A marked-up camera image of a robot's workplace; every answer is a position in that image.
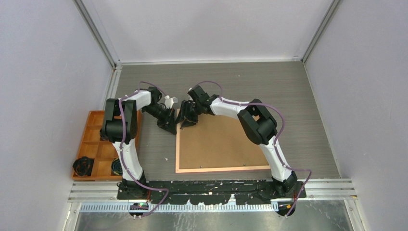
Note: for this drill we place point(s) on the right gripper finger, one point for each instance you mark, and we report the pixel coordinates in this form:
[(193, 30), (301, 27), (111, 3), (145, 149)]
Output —
[(188, 123), (184, 112)]

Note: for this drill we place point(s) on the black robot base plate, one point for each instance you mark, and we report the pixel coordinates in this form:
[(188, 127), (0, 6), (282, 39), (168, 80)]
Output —
[(210, 192)]

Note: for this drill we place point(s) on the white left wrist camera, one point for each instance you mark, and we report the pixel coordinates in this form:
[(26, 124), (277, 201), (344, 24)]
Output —
[(170, 102)]

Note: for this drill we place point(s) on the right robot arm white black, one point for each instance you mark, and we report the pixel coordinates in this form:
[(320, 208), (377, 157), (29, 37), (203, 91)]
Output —
[(259, 126)]

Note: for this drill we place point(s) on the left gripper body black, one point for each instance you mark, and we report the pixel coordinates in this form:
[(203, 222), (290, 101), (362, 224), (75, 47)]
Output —
[(157, 111)]

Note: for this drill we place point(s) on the aluminium rail front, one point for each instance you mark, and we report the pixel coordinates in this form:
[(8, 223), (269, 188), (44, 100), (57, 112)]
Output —
[(87, 191)]

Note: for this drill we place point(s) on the brown frame backing board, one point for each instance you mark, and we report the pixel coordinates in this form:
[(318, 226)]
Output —
[(220, 143)]

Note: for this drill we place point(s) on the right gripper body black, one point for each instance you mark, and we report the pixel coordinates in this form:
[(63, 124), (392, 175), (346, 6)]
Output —
[(195, 109)]

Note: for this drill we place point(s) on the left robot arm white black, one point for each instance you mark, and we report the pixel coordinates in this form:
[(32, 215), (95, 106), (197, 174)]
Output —
[(120, 127)]

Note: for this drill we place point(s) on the orange compartment tray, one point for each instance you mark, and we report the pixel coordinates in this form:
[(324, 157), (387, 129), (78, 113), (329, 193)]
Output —
[(102, 153)]

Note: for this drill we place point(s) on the pink wooden picture frame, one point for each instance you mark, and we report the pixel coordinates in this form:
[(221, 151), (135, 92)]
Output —
[(177, 150)]

